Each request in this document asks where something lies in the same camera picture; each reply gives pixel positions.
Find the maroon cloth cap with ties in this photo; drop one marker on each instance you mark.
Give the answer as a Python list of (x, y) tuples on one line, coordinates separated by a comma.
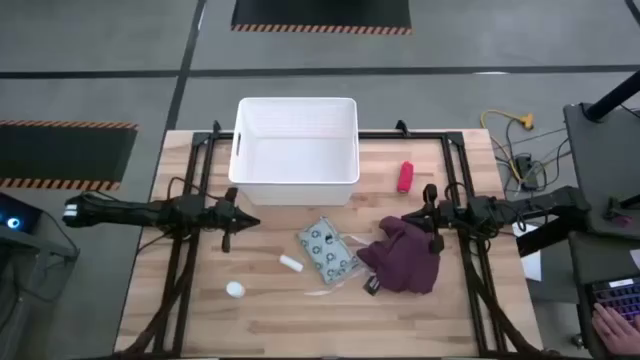
[(405, 260)]

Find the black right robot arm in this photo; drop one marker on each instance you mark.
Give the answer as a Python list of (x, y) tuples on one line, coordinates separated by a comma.
[(540, 205)]

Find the white round cap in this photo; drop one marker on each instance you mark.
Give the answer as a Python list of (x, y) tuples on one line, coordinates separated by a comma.
[(235, 289)]

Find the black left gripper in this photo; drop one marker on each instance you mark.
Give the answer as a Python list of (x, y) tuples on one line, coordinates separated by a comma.
[(220, 216)]

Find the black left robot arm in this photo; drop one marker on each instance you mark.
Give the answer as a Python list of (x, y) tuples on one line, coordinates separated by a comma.
[(125, 212)]

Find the grey metal cart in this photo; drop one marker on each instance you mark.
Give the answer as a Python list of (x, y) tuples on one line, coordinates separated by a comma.
[(30, 270)]

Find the dark grey desk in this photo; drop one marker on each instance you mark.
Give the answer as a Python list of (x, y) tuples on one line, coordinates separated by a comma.
[(582, 260)]

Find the white plastic basket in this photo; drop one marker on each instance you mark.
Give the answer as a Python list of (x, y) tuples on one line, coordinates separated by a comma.
[(295, 165)]

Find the grey stand base plate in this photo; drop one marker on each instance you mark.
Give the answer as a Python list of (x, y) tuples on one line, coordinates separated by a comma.
[(605, 170)]

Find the white paper sheet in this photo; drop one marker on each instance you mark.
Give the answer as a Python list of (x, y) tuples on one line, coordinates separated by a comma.
[(533, 262)]

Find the black hazard-striped floor mat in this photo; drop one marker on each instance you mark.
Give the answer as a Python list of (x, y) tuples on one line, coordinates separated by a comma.
[(60, 152), (320, 14)]

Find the black aluminium table frame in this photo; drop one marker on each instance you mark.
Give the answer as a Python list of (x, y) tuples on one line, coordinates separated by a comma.
[(452, 160)]

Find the small pink object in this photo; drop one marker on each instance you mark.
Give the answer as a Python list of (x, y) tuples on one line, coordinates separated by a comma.
[(621, 220)]

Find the backlit keyboard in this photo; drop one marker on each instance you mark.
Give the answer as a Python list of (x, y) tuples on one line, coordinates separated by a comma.
[(617, 295)]

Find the red bandage roll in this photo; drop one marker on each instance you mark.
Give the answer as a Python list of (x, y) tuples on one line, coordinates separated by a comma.
[(405, 176)]

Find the person's hand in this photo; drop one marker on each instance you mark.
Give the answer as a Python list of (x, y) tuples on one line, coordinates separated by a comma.
[(617, 331)]

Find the patterned grey supply pouch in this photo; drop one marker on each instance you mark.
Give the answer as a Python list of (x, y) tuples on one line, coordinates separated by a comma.
[(327, 250)]

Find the black power strip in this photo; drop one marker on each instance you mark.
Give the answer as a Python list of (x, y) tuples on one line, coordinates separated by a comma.
[(526, 169)]

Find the white gauze roll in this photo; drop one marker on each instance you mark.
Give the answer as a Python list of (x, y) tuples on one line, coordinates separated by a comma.
[(291, 263)]

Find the computer with blue light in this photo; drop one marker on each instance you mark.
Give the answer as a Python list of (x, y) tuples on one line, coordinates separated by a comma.
[(15, 215)]

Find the black stand pole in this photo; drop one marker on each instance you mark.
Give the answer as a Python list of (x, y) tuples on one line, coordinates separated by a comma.
[(615, 97)]

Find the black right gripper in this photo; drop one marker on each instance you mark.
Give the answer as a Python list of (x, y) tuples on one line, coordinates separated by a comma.
[(445, 215)]

